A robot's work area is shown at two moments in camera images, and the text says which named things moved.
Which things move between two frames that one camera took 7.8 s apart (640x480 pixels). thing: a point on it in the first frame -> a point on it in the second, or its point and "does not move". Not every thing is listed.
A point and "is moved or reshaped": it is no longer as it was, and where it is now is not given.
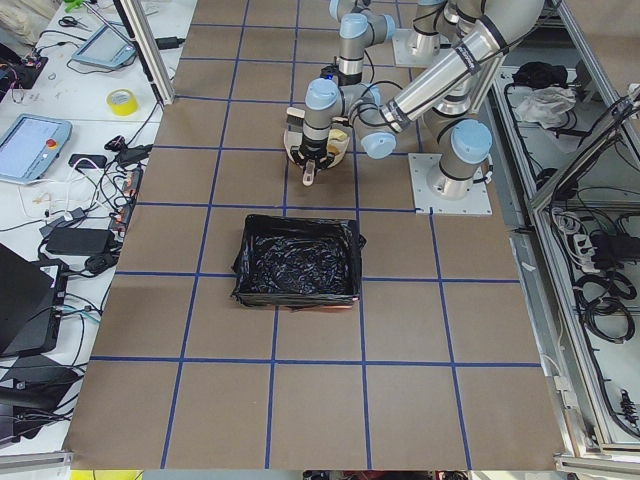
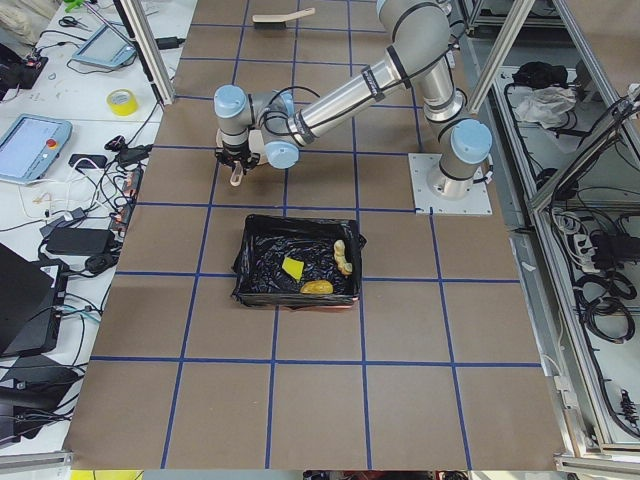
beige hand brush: x=295 y=119 is moved or reshaped
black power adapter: x=82 y=241 does not move
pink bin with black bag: x=298 y=263 does not move
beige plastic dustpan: x=293 y=139 -> x=257 y=146
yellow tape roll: x=123 y=102 does not move
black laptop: x=31 y=305 does not move
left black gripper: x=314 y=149 -> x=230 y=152
